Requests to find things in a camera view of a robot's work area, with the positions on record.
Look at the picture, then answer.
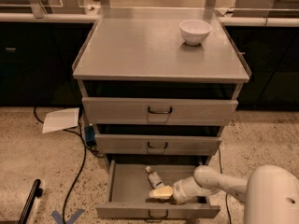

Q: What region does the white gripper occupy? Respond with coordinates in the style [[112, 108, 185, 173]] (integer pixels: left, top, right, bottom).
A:
[[149, 176, 203, 204]]

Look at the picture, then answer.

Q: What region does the clear plastic bottle white cap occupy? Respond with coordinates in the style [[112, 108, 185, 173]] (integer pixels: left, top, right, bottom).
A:
[[145, 166, 164, 189]]

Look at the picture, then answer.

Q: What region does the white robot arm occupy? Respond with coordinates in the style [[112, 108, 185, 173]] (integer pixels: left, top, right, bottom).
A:
[[149, 165, 299, 224]]

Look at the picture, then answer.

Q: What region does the grey bottom drawer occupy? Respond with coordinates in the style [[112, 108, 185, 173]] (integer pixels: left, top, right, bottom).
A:
[[96, 155, 220, 220]]

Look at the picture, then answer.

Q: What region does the grey drawer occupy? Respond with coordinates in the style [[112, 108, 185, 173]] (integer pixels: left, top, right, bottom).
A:
[[96, 155, 220, 220], [82, 97, 238, 126], [95, 134, 221, 156]]

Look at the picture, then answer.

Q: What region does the grey middle drawer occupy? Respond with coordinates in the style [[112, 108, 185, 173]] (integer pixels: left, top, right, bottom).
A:
[[95, 134, 221, 156]]

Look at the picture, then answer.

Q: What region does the grey top drawer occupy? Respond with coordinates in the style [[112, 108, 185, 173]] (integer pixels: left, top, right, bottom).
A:
[[82, 97, 238, 126]]

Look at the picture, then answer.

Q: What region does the grey metal drawer cabinet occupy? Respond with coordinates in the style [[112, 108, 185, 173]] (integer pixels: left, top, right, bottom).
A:
[[74, 8, 250, 164]]

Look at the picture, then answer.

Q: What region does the dark counter cabinet right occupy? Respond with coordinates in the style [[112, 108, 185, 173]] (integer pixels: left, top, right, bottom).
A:
[[221, 19, 299, 111]]

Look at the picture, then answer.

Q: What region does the dark counter cabinet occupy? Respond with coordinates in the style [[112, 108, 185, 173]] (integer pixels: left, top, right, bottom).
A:
[[0, 21, 93, 106], [221, 19, 299, 111]]

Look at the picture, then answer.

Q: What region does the dark counter cabinet left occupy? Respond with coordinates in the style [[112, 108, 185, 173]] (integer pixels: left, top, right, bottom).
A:
[[0, 21, 93, 106]]

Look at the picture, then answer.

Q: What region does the blue power adapter box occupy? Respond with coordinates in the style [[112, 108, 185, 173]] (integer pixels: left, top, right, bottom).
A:
[[84, 126, 96, 147]]

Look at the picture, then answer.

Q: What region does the white paper sheet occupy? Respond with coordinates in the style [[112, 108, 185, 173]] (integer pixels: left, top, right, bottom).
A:
[[42, 107, 79, 133]]

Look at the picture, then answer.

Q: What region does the black bar bottom left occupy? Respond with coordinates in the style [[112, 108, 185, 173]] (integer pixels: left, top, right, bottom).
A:
[[18, 179, 43, 224]]

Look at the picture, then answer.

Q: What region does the white ceramic bowl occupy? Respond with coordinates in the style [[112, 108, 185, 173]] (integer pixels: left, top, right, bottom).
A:
[[179, 20, 212, 46]]

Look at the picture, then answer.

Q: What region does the black cable right floor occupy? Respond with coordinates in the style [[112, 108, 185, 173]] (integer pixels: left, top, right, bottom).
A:
[[218, 147, 233, 224]]

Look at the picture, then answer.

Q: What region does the black cable floor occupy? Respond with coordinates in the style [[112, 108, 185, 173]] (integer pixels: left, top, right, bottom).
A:
[[33, 106, 104, 224], [218, 147, 233, 224]]

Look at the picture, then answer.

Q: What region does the black cable left floor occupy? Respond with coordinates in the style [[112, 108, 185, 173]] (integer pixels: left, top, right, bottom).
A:
[[33, 106, 104, 224]]

